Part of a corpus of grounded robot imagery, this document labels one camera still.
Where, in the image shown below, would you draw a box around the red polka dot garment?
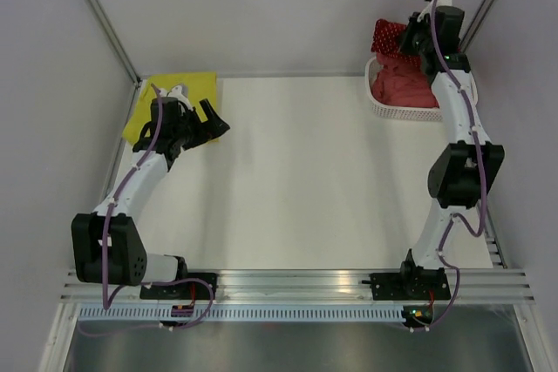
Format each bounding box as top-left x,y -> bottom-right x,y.
371,18 -> 421,69

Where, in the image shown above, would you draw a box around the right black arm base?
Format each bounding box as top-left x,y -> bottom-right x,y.
361,268 -> 452,301

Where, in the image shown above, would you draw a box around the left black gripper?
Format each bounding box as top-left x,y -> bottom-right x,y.
173,99 -> 229,151

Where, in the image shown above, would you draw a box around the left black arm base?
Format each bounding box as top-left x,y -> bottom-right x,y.
139,271 -> 219,301

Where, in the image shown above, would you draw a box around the white slotted cable duct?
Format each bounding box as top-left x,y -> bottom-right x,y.
78,303 -> 404,322

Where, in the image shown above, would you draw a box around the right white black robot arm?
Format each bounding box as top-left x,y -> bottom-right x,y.
398,5 -> 505,298

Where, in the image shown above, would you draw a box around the aluminium mounting rail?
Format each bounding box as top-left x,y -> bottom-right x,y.
58,265 -> 536,303

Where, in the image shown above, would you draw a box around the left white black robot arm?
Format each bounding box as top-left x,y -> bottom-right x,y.
71,98 -> 230,299

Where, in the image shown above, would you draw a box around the left aluminium frame post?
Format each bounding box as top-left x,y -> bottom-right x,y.
58,0 -> 141,85

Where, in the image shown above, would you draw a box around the pink red garment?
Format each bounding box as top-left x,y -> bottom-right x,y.
371,52 -> 439,109

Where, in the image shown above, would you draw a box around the white plastic laundry basket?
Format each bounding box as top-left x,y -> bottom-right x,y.
364,55 -> 442,122

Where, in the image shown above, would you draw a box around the yellow-green trousers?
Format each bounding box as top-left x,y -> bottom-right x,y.
122,72 -> 217,145

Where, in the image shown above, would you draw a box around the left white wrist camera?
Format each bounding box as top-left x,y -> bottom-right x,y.
151,84 -> 192,108

